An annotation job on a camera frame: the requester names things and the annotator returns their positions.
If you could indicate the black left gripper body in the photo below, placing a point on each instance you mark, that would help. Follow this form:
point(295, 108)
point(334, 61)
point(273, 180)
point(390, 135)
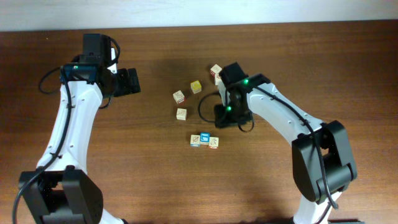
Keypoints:
point(122, 83)

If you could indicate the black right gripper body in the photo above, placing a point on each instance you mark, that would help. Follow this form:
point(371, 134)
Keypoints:
point(224, 119)

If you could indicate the wooden block red picture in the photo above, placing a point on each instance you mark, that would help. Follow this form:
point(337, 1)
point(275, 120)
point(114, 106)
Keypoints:
point(213, 143)

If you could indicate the blue letter wooden block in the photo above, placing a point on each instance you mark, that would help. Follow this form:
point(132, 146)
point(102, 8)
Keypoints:
point(204, 138)

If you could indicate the wooden block blue side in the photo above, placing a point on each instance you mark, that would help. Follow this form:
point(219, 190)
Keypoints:
point(195, 140)

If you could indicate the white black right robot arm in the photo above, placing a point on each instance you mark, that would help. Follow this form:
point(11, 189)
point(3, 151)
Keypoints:
point(322, 158)

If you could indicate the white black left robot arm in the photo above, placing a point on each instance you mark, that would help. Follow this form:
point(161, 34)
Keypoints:
point(59, 189)

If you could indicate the wooden block plain picture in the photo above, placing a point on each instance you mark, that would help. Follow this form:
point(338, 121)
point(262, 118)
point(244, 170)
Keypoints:
point(218, 80)

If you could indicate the wooden block red top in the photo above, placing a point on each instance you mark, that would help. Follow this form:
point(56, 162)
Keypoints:
point(215, 70)

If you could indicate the yellow wooden block left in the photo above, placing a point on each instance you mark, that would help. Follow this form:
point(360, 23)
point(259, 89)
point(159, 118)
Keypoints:
point(196, 87)

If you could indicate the plain wooden block lower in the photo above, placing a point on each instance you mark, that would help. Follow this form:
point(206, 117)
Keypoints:
point(181, 114)

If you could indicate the wooden block red side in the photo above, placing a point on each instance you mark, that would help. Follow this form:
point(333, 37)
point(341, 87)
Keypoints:
point(179, 97)

